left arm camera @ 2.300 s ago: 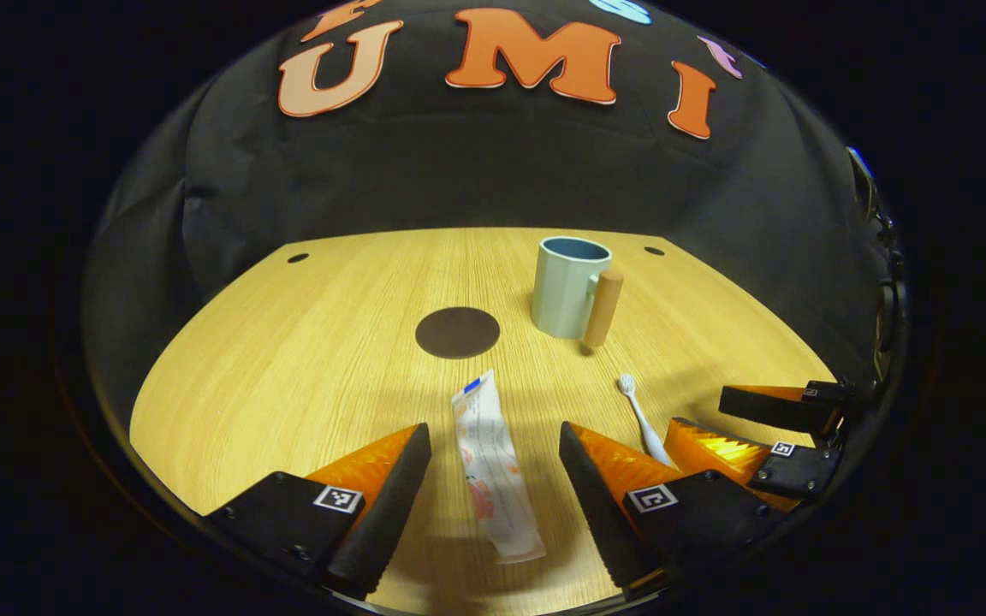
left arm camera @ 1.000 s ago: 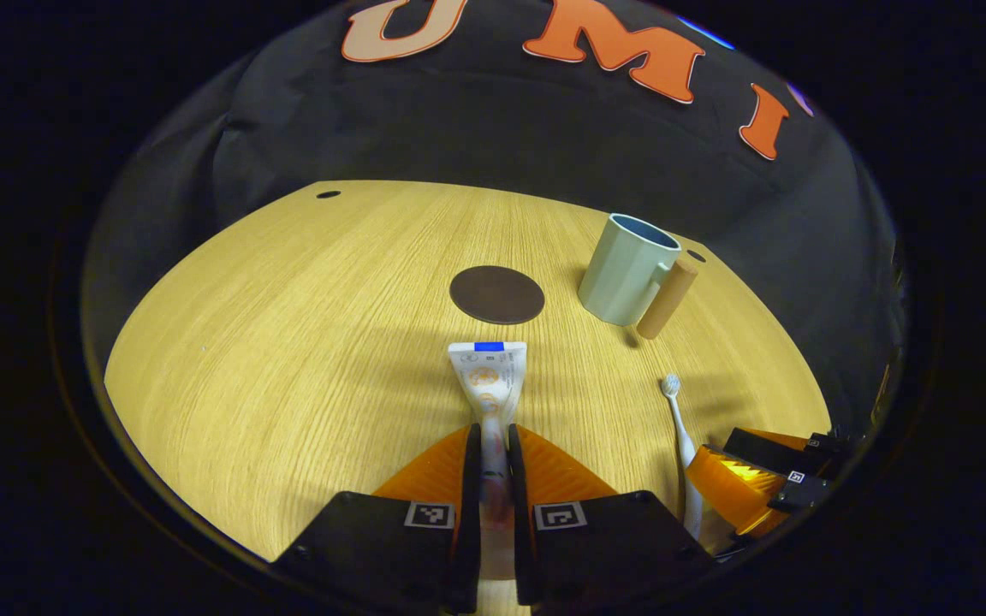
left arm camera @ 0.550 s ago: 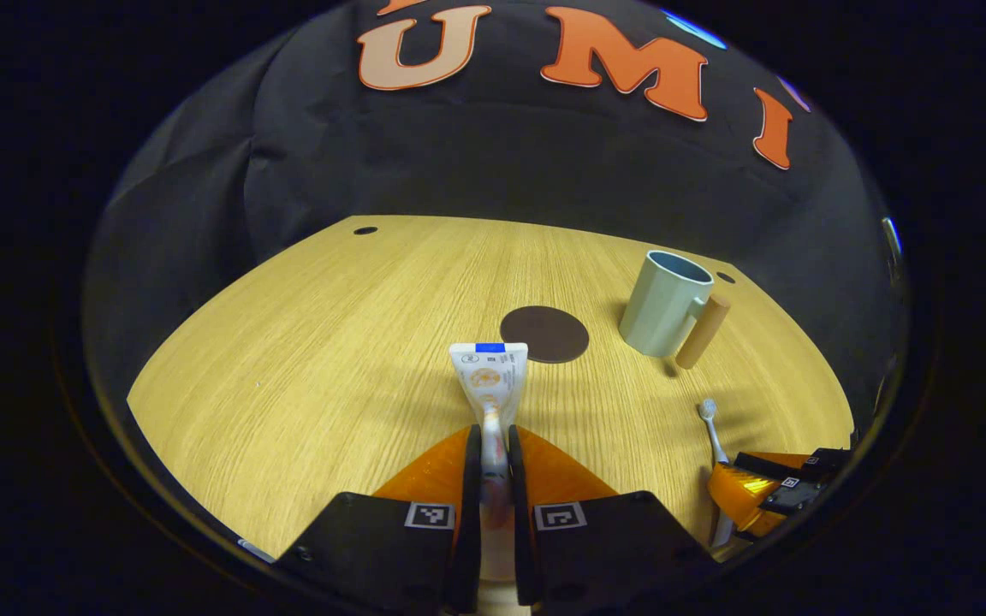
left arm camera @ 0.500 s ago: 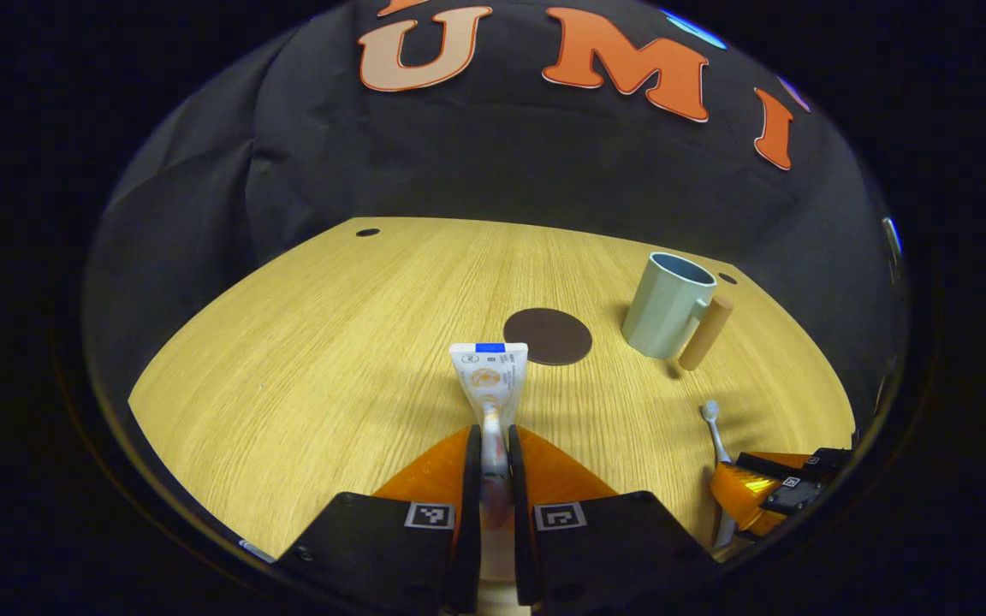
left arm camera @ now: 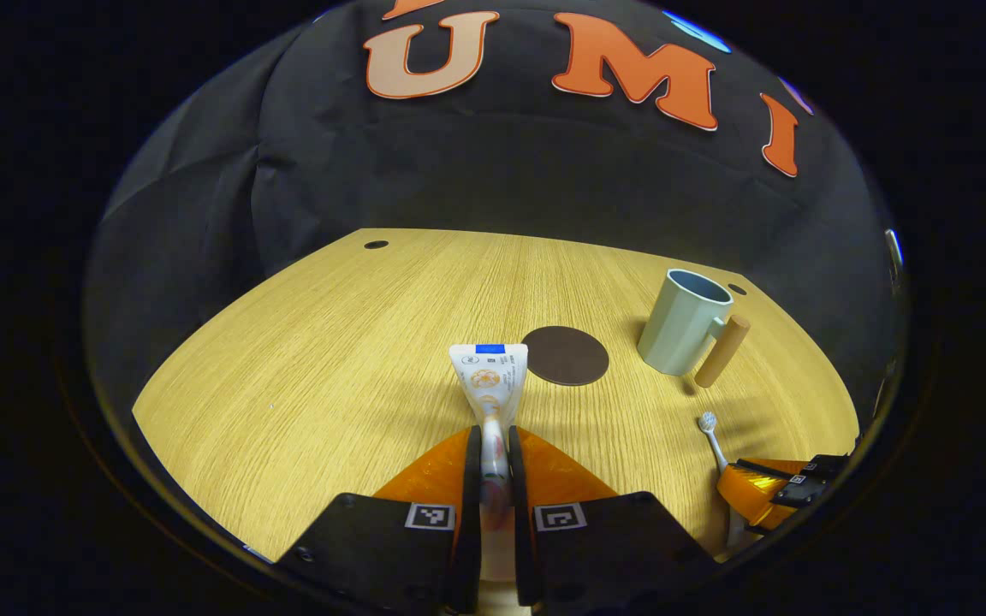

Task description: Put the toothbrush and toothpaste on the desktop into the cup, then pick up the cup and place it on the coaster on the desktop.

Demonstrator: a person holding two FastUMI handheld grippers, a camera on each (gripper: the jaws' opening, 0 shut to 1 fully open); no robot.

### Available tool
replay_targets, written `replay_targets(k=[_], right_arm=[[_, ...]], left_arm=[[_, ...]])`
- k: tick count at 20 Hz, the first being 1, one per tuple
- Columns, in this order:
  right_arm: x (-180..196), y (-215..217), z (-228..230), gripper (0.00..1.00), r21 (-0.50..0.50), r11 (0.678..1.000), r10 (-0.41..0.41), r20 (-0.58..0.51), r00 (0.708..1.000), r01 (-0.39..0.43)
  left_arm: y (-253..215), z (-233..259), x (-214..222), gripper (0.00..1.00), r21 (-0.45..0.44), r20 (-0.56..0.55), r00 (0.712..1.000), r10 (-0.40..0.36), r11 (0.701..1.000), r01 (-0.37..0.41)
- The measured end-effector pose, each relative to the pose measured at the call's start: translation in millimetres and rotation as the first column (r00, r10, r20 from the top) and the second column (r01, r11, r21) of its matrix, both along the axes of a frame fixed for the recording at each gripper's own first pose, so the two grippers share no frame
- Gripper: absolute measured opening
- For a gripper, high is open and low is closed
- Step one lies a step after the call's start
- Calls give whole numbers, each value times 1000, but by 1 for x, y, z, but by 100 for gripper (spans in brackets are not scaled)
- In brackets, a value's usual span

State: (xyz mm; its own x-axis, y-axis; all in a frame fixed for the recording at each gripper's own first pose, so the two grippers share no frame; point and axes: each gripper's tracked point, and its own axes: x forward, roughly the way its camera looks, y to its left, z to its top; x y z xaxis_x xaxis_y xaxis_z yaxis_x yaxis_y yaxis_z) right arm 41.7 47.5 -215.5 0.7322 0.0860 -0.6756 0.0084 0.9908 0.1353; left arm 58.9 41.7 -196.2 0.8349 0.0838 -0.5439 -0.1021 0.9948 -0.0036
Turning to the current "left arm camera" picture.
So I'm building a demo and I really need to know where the pale green cup wooden handle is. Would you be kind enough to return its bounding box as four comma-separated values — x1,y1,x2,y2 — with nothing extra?
637,268,752,390

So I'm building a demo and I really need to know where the white toothbrush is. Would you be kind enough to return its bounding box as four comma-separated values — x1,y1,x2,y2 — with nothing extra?
698,412,751,555

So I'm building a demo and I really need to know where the white toothpaste tube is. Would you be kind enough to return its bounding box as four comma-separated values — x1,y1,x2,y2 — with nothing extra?
448,342,530,583

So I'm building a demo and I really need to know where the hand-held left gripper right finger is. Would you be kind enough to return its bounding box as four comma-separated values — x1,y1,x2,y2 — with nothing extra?
508,425,716,615

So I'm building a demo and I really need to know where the smartphone on gripper mount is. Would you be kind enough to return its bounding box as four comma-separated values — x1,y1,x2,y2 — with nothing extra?
885,228,905,296

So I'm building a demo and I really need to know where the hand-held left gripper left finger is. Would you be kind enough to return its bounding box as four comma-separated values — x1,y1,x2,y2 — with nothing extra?
275,425,483,615

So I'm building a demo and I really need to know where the round dark brown coaster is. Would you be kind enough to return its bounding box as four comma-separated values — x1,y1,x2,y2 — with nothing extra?
521,325,611,387

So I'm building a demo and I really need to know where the black backdrop cloth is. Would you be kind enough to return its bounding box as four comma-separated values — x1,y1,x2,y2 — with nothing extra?
82,0,909,429

